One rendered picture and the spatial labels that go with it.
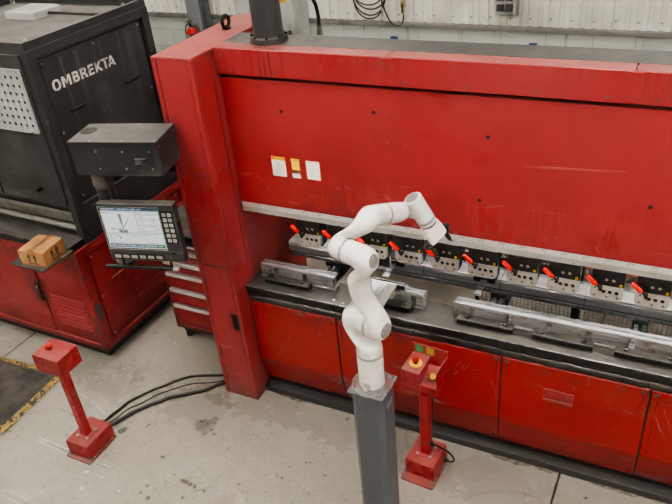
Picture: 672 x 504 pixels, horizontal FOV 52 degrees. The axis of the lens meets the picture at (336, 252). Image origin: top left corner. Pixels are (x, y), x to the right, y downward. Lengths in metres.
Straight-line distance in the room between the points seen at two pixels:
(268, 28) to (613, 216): 1.87
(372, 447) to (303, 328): 1.06
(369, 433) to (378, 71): 1.70
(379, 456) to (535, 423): 0.99
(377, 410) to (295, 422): 1.36
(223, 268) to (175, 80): 1.14
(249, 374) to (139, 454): 0.83
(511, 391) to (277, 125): 1.90
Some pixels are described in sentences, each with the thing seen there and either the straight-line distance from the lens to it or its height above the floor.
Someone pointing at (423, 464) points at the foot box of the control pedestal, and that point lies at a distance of 4.12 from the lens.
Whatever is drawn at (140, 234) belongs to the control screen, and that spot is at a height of 1.41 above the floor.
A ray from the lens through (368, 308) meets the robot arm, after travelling 2.93.
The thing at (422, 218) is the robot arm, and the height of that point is 1.72.
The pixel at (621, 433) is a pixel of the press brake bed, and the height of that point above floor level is 0.43.
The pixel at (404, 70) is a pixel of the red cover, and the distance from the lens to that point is 3.27.
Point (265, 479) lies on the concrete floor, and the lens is 4.30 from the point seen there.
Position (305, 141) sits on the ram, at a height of 1.83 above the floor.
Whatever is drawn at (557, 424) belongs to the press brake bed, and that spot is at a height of 0.38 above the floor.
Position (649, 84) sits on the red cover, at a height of 2.25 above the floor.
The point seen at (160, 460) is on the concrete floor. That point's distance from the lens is 4.57.
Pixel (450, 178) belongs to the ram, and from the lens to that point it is 3.42.
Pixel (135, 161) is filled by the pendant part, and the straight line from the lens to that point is 3.72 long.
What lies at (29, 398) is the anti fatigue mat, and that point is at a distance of 5.36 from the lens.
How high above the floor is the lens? 3.26
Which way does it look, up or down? 32 degrees down
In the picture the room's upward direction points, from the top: 6 degrees counter-clockwise
